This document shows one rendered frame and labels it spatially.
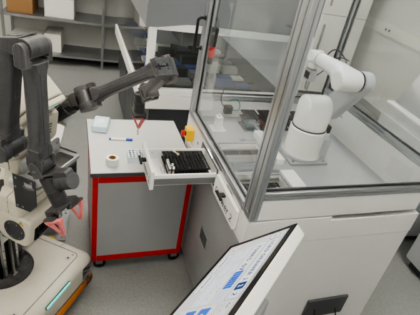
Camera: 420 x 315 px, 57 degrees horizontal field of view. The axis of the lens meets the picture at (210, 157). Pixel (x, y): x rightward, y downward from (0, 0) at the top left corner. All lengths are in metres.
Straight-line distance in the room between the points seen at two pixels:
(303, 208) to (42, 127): 1.08
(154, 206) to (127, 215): 0.16
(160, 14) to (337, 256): 1.72
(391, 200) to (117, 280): 1.64
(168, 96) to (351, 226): 1.49
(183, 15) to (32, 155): 1.54
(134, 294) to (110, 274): 0.21
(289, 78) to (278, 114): 0.13
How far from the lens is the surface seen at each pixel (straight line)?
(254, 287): 1.06
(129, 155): 2.20
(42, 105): 1.24
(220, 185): 1.86
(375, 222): 2.06
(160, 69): 1.55
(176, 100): 2.75
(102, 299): 2.50
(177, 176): 1.92
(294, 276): 2.06
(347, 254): 2.13
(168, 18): 2.55
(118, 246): 2.50
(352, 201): 1.86
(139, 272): 2.63
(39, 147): 1.30
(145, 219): 2.38
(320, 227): 1.87
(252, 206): 1.60
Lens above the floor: 1.97
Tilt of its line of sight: 31 degrees down
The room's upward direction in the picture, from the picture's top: 11 degrees clockwise
